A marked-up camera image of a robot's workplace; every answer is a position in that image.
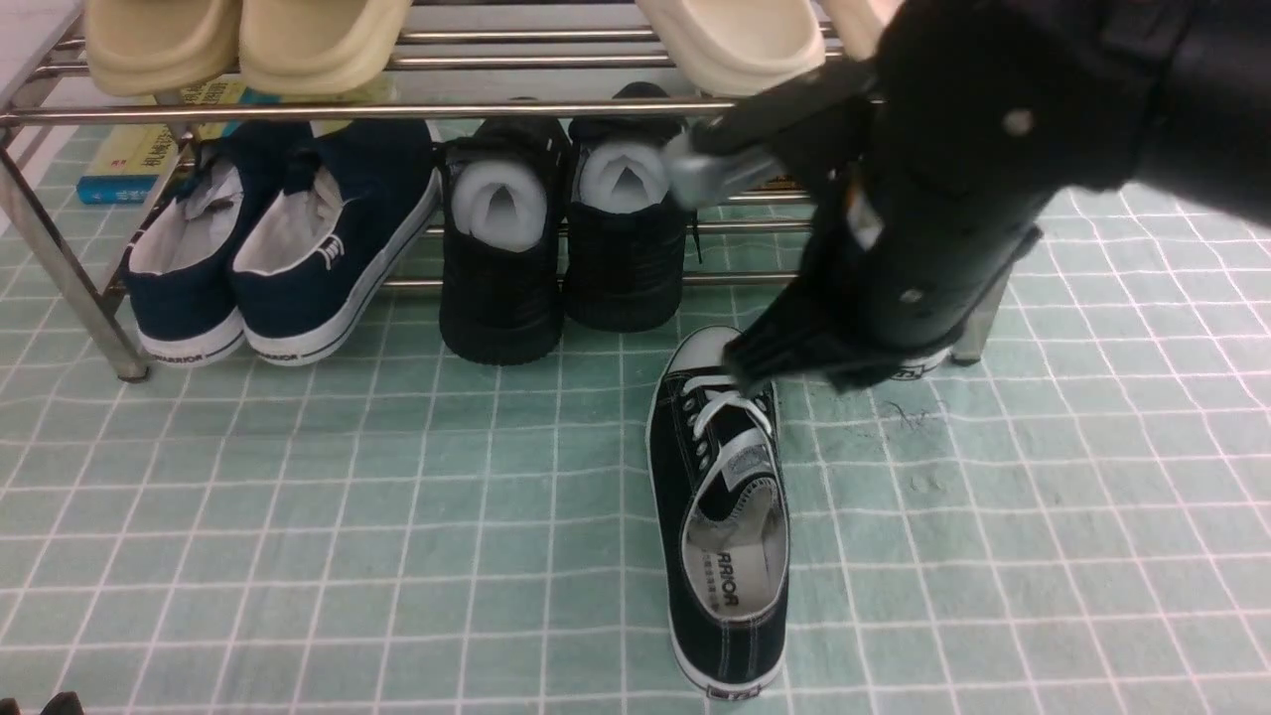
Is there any green checkered floor cloth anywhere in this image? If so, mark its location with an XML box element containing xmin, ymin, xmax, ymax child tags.
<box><xmin>1</xmin><ymin>187</ymin><xmax>1270</xmax><ymax>714</ymax></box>

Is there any tan slipper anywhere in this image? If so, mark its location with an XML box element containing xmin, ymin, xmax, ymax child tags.
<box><xmin>236</xmin><ymin>1</ymin><xmax>413</xmax><ymax>95</ymax></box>
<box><xmin>83</xmin><ymin>1</ymin><xmax>241</xmax><ymax>97</ymax></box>

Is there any black shoe with paper right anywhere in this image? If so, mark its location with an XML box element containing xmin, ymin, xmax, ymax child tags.
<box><xmin>561</xmin><ymin>116</ymin><xmax>698</xmax><ymax>331</ymax></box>

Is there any cream slipper far right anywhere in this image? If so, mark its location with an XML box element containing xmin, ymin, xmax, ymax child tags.
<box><xmin>819</xmin><ymin>0</ymin><xmax>904</xmax><ymax>60</ymax></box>

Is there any black shoe with paper left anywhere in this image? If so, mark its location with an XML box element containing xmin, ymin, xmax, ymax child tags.
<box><xmin>437</xmin><ymin>116</ymin><xmax>573</xmax><ymax>366</ymax></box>

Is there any dark object bottom left corner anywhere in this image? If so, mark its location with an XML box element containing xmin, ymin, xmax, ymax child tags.
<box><xmin>39</xmin><ymin>691</ymin><xmax>83</xmax><ymax>715</ymax></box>

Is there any silver metal shoe rack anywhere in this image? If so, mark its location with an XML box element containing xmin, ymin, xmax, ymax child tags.
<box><xmin>0</xmin><ymin>0</ymin><xmax>1014</xmax><ymax>384</ymax></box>

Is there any yellow blue book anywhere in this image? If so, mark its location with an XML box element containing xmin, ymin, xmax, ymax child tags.
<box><xmin>75</xmin><ymin>77</ymin><xmax>261</xmax><ymax>207</ymax></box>

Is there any navy canvas sneaker right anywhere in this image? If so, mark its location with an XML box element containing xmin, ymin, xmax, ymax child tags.
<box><xmin>228</xmin><ymin>119</ymin><xmax>442</xmax><ymax>366</ymax></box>

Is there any black shoe with paper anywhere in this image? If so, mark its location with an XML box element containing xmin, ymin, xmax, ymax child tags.
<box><xmin>561</xmin><ymin>116</ymin><xmax>698</xmax><ymax>331</ymax></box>
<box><xmin>437</xmin><ymin>116</ymin><xmax>573</xmax><ymax>366</ymax></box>

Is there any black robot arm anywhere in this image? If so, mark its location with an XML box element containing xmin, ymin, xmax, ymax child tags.
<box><xmin>666</xmin><ymin>1</ymin><xmax>1270</xmax><ymax>392</ymax></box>

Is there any black white-laced sneaker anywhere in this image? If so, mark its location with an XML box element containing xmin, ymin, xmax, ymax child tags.
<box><xmin>890</xmin><ymin>348</ymin><xmax>949</xmax><ymax>381</ymax></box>
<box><xmin>644</xmin><ymin>326</ymin><xmax>791</xmax><ymax>701</ymax></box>

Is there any cream slipper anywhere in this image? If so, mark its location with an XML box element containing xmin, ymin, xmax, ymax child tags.
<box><xmin>636</xmin><ymin>1</ymin><xmax>826</xmax><ymax>97</ymax></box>
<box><xmin>819</xmin><ymin>0</ymin><xmax>904</xmax><ymax>60</ymax></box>

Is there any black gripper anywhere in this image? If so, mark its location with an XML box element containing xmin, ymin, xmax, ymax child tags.
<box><xmin>663</xmin><ymin>1</ymin><xmax>1193</xmax><ymax>395</ymax></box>

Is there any navy canvas sneaker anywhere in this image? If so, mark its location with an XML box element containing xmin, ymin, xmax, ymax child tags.
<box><xmin>228</xmin><ymin>119</ymin><xmax>442</xmax><ymax>366</ymax></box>
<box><xmin>122</xmin><ymin>121</ymin><xmax>313</xmax><ymax>366</ymax></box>

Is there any navy canvas sneaker left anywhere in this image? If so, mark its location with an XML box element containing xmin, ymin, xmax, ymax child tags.
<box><xmin>122</xmin><ymin>121</ymin><xmax>313</xmax><ymax>366</ymax></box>

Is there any tan slipper far left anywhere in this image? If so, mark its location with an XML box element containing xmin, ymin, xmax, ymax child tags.
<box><xmin>83</xmin><ymin>1</ymin><xmax>241</xmax><ymax>97</ymax></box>

